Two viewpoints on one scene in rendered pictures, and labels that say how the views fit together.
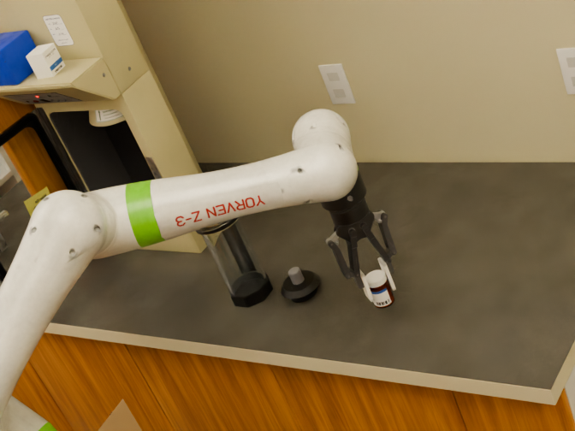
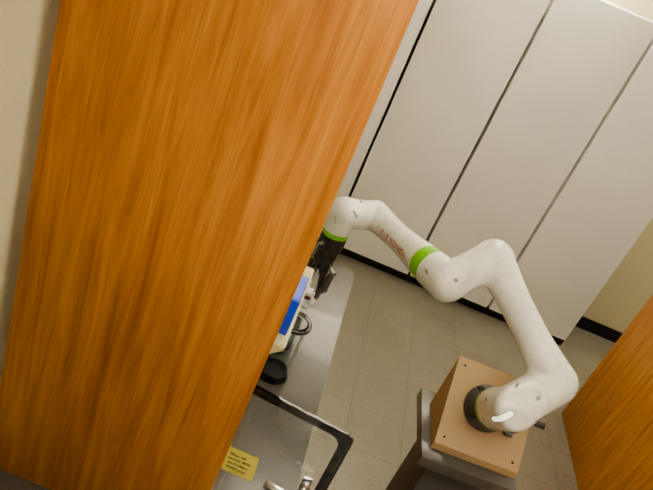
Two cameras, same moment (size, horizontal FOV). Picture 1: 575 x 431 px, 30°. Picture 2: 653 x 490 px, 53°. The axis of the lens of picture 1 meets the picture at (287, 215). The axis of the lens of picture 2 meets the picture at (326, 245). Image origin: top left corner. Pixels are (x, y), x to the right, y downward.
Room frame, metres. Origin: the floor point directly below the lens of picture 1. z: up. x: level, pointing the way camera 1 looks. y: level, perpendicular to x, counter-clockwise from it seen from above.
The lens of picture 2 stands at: (3.22, 1.26, 2.32)
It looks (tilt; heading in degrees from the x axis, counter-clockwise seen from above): 29 degrees down; 224
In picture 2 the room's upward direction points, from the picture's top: 23 degrees clockwise
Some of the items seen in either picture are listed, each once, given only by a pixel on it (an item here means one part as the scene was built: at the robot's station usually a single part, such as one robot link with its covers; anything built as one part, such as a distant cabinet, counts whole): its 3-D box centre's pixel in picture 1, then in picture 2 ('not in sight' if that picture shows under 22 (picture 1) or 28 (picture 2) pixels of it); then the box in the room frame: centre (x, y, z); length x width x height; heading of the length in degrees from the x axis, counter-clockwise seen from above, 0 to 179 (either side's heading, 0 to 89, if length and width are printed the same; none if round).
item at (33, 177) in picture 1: (26, 210); (259, 466); (2.46, 0.59, 1.19); 0.30 x 0.01 x 0.40; 129
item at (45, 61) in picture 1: (45, 61); not in sight; (2.39, 0.36, 1.54); 0.05 x 0.05 x 0.06; 54
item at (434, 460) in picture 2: not in sight; (463, 440); (1.54, 0.55, 0.92); 0.32 x 0.32 x 0.04; 49
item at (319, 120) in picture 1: (323, 146); (344, 217); (1.80, -0.11, 1.36); 0.13 x 0.11 x 0.14; 171
